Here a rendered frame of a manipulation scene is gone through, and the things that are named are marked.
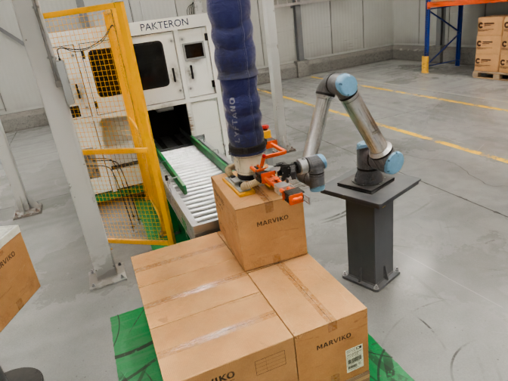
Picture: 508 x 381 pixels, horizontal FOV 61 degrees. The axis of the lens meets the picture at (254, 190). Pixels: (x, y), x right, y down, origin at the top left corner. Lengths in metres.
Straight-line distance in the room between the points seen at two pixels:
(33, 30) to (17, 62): 8.18
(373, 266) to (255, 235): 1.06
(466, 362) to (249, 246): 1.36
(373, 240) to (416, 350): 0.74
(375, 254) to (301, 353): 1.19
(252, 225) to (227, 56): 0.92
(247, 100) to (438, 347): 1.80
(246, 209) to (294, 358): 0.80
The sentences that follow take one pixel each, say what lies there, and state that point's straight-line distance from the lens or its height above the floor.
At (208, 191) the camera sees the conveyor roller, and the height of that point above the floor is 0.53.
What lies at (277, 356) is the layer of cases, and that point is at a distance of 2.11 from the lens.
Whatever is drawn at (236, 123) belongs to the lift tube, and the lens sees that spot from 2.46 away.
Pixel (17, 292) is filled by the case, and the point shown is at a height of 0.71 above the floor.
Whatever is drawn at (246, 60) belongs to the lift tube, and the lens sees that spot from 2.40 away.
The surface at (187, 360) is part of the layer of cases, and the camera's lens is 2.07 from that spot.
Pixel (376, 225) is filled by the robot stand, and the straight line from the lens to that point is 3.03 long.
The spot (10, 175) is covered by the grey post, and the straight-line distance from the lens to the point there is 5.78.
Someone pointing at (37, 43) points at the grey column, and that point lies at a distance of 3.39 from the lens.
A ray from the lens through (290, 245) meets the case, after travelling 2.56.
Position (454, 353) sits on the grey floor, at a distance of 2.86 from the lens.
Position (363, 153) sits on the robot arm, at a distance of 2.90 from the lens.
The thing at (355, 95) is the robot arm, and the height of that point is 1.42.
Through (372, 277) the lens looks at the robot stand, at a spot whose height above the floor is 0.08.
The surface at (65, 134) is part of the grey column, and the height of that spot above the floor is 1.26.
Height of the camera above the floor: 1.93
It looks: 23 degrees down
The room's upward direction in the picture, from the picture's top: 8 degrees counter-clockwise
